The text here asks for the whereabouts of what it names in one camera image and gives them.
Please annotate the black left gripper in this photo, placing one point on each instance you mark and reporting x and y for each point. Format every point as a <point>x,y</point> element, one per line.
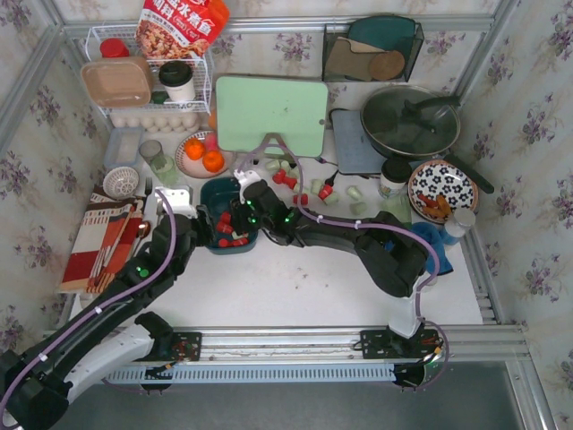
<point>201,225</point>

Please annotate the white wire rack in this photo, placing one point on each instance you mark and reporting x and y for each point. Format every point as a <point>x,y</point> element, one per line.
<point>202,67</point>

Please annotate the black mesh organizer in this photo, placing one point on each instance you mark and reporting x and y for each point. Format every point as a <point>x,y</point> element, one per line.
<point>379,48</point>

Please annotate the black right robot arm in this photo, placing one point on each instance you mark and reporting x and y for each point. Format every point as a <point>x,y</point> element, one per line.
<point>399,262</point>

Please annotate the green cutting board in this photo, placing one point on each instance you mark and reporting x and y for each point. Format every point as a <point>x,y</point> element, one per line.
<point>249,108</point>

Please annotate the black pan with glass lid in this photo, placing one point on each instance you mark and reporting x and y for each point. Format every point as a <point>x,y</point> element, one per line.
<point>412,123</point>

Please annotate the pink bowl with oranges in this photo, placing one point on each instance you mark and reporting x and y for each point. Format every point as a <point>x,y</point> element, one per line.
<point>199,156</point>

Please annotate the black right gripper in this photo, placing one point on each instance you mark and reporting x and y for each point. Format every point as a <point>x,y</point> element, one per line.
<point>242,217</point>

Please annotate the teal plastic storage basket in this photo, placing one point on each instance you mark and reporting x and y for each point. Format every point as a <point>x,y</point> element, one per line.
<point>217,195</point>

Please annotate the green glass bottle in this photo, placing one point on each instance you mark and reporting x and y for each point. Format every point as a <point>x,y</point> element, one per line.
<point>399,206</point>

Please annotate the green glass cup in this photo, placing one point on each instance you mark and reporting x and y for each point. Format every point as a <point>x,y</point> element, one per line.
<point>161,165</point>

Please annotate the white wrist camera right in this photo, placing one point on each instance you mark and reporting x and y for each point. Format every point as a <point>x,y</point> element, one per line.
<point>245,179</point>

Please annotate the white jar black lid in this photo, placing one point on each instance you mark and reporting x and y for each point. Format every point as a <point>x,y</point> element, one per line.
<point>395,173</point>

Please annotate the blue jar silver lid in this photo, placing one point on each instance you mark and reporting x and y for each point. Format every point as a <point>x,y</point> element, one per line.
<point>458,224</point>

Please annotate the white strainer basket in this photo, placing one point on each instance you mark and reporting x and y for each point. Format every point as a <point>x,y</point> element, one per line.
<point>121,182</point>

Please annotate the red capped jar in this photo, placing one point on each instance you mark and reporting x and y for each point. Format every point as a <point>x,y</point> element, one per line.
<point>113,48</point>

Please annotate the grey induction cooker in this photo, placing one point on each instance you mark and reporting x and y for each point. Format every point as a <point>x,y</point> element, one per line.
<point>355,154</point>

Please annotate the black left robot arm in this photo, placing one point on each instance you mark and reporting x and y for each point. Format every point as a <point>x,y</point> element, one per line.
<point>38,385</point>

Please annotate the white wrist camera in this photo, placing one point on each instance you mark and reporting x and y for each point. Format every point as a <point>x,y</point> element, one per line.
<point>245,179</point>
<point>179,199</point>

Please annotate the clear container blue lid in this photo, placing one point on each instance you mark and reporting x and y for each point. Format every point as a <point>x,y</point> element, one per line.
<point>123,147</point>

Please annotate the egg tray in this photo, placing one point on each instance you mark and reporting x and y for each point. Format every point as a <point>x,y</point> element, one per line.
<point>158,122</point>

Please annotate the brown plastic lunch box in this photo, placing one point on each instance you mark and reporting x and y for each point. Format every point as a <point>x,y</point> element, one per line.
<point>124,82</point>

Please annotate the striped kitchen towel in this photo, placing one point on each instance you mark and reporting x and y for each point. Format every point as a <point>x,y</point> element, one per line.
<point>103,243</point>

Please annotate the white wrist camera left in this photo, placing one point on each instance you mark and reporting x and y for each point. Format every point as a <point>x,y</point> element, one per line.
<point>179,199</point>

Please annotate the blue cloth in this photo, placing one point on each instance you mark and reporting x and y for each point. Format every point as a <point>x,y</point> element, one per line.
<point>431,235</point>

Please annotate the silver fork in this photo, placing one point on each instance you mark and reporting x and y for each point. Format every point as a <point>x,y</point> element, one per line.
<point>148,187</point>

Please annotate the rose gold spoon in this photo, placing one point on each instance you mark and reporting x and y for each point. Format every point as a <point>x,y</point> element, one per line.
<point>143,230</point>

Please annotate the white cup black lid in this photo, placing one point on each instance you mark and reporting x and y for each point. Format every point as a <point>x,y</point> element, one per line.
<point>177,78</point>

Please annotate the floral patterned plate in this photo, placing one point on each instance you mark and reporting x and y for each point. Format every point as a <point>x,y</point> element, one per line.
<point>436,189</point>

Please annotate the red coffee capsule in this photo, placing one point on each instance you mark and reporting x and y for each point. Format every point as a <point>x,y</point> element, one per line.
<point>224,228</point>
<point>226,217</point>
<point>301,199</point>

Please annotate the red snack bag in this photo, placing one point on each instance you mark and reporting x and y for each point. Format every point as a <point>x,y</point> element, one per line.
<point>179,29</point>

